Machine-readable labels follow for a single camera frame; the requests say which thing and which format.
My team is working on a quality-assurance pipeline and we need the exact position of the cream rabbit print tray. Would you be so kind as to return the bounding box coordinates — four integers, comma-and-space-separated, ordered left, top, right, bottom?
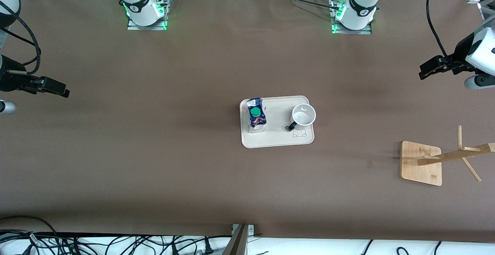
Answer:
239, 96, 315, 149

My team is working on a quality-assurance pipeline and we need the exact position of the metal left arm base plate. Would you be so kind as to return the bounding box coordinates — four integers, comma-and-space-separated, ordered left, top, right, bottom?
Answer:
331, 0, 372, 35

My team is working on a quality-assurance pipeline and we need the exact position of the brown table mat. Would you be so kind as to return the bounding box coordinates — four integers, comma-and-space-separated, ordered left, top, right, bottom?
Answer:
0, 0, 495, 244

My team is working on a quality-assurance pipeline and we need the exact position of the aluminium camera post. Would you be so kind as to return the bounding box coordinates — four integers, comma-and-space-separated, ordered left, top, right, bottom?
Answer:
222, 223, 254, 255

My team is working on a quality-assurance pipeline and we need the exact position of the black cable with white tag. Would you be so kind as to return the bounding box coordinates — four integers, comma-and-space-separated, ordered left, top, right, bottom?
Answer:
27, 232, 41, 255

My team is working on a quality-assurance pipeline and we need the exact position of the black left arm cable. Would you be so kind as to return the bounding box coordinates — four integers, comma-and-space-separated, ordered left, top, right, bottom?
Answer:
426, 0, 451, 60

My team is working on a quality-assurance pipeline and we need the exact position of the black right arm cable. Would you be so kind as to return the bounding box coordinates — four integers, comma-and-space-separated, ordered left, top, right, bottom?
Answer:
0, 2, 41, 75

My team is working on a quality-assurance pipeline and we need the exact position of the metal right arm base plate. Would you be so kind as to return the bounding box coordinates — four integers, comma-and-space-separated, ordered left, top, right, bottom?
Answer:
127, 0, 169, 31

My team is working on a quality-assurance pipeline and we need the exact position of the blue milk carton green cap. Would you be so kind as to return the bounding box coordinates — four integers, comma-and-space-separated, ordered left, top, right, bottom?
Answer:
246, 98, 267, 133

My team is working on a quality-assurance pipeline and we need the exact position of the white smiley mug black handle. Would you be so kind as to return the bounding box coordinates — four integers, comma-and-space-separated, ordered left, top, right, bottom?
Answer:
285, 103, 317, 132

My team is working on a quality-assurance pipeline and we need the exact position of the wooden mug stand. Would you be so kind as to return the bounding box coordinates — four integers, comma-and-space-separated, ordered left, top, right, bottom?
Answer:
400, 125, 495, 187

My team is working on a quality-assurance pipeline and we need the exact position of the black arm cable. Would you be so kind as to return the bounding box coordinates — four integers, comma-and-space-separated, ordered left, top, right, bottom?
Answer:
0, 2, 41, 75
426, 0, 451, 60

